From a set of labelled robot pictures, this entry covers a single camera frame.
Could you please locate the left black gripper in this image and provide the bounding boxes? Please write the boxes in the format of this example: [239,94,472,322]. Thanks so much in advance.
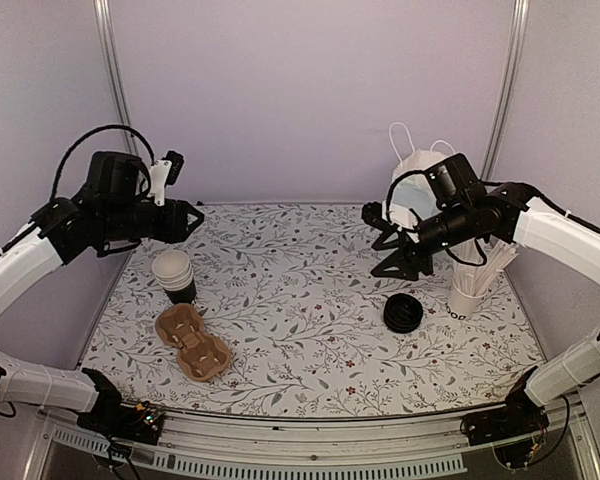
[102,198,205,243]

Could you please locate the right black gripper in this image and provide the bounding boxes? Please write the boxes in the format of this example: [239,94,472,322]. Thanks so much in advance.
[371,201,474,281]

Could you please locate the white paper bag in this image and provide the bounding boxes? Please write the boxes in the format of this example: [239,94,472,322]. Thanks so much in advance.
[388,122,456,230]

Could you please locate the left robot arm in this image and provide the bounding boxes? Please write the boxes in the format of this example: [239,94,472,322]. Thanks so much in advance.
[0,151,204,434]

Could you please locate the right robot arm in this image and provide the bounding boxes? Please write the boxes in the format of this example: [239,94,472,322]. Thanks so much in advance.
[362,153,600,436]

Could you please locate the stack of black lids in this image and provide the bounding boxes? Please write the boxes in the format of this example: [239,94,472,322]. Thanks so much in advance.
[383,293,424,334]

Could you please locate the stack of black cups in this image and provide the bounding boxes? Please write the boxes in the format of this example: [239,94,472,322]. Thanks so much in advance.
[151,250,197,304]

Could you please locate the white cup holding straws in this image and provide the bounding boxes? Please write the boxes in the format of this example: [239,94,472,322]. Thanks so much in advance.
[446,281,482,321]

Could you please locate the floral table mat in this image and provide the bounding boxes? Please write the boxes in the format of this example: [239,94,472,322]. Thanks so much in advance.
[82,205,543,418]

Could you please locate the brown cardboard cup carrier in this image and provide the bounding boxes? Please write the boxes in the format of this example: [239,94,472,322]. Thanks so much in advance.
[155,303,232,382]

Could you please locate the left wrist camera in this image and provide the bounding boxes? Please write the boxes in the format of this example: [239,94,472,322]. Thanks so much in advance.
[149,150,184,207]

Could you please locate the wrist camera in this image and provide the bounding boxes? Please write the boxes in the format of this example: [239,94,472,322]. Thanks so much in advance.
[149,150,184,207]
[361,202,394,231]

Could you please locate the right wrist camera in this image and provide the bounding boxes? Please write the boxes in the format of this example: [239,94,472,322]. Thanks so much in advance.
[361,202,394,231]

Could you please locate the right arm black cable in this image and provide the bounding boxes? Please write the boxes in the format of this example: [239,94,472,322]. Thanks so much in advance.
[383,167,449,236]

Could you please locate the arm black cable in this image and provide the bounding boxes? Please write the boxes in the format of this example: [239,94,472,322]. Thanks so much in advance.
[383,167,449,236]
[51,123,157,201]

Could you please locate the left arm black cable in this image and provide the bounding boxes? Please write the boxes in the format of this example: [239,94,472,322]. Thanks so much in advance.
[51,123,157,201]

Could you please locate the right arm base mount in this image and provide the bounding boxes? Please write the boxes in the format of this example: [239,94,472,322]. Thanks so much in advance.
[460,406,549,470]

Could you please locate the left aluminium frame post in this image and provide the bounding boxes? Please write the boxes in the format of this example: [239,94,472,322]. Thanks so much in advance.
[93,0,132,127]

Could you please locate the aluminium frame post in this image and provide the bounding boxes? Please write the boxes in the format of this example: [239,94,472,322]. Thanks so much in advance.
[93,0,132,127]
[480,0,530,180]

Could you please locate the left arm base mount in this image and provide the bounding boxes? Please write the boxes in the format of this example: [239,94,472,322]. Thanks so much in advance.
[77,396,164,445]

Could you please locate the front aluminium rail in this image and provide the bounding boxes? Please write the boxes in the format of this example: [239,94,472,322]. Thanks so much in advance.
[24,394,600,479]

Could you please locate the right aluminium frame post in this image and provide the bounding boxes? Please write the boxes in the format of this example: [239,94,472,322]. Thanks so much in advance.
[480,0,530,180]

